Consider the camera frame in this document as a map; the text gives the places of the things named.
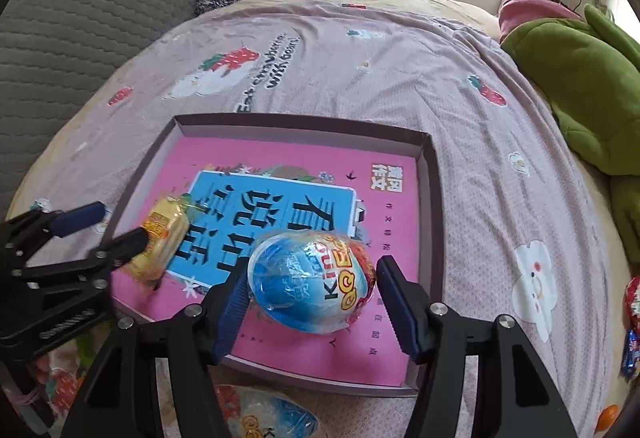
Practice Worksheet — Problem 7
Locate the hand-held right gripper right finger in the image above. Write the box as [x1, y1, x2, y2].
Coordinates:
[376, 256, 581, 438]

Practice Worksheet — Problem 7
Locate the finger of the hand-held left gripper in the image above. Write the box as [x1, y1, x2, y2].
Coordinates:
[2, 202, 107, 263]
[12, 228, 150, 291]

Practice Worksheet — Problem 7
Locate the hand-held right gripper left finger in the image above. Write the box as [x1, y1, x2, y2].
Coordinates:
[62, 268, 251, 438]

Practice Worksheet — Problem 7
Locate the yellow snack cake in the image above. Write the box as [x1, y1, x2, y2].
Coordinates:
[122, 193, 193, 281]

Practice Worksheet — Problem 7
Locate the blue egg toy packet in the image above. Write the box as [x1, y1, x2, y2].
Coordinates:
[215, 384, 320, 438]
[247, 230, 376, 334]

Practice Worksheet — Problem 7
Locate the shallow brown cardboard box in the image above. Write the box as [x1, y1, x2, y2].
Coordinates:
[102, 114, 446, 398]

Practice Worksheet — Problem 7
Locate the pink children's book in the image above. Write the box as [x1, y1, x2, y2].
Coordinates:
[112, 138, 421, 389]

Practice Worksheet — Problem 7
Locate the grey quilted headboard cushion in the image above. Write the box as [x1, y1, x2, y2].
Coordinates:
[0, 0, 241, 219]

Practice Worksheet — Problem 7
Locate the small orange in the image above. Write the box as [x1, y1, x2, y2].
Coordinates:
[595, 405, 623, 436]

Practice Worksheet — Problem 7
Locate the blue wrapped candy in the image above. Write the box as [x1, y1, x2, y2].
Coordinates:
[620, 328, 640, 381]

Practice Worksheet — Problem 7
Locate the pink strawberry printed bedsheet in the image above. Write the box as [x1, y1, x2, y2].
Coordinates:
[12, 0, 616, 438]

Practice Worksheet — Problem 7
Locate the green fleece blanket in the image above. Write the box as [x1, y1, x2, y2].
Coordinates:
[501, 4, 640, 263]

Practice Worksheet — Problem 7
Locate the pink pillow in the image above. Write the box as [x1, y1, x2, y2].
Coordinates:
[498, 0, 583, 43]

